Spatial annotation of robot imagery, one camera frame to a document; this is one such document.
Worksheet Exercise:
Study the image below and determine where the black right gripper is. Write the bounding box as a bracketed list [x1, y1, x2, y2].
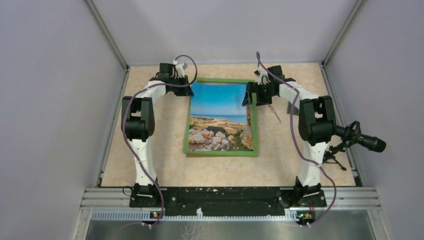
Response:
[241, 82, 275, 107]

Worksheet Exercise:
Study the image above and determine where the clear handle screwdriver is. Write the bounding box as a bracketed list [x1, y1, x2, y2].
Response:
[268, 104, 282, 124]

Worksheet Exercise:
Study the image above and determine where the beach landscape photo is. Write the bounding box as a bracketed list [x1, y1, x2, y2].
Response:
[188, 82, 254, 153]

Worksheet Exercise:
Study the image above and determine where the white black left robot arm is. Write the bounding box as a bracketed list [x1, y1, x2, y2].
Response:
[121, 60, 194, 207]

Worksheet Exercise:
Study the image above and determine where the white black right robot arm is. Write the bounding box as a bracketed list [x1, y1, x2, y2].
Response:
[242, 65, 336, 206]

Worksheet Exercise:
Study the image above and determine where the grey building brick plate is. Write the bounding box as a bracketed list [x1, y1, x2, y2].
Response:
[286, 102, 300, 116]

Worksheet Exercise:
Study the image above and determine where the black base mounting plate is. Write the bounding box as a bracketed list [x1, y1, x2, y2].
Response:
[129, 186, 327, 217]

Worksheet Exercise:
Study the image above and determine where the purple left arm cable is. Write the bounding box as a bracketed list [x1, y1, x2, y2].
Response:
[121, 54, 199, 229]

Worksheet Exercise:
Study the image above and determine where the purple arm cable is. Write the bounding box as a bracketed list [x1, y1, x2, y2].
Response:
[255, 51, 338, 228]
[121, 54, 199, 229]

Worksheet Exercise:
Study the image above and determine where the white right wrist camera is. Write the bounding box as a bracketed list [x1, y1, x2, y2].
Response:
[254, 69, 271, 85]

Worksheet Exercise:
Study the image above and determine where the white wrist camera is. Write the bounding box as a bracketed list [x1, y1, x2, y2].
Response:
[172, 59, 187, 79]
[254, 69, 271, 85]

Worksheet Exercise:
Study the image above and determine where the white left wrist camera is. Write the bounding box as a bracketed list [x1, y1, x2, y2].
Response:
[172, 59, 187, 79]

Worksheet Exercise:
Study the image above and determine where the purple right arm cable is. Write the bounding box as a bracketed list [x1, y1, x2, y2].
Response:
[255, 51, 338, 228]

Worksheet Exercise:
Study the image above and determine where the black camera on tripod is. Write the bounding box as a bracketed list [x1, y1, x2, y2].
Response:
[323, 121, 387, 171]

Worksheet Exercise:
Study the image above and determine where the aluminium front rail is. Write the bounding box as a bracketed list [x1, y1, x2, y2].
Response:
[72, 186, 392, 240]

